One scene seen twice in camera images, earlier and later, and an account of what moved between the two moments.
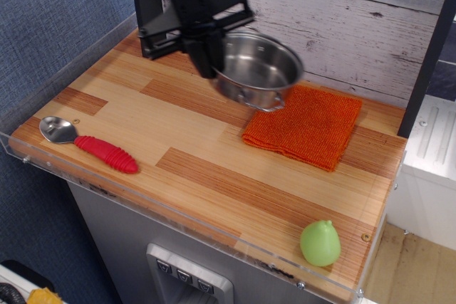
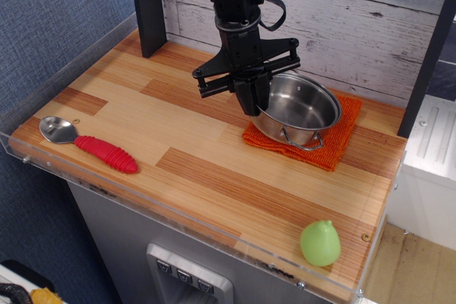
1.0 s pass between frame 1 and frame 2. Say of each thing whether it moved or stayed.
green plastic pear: stayed
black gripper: moved
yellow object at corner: stayed
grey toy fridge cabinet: stayed
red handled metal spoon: stayed
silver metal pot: moved
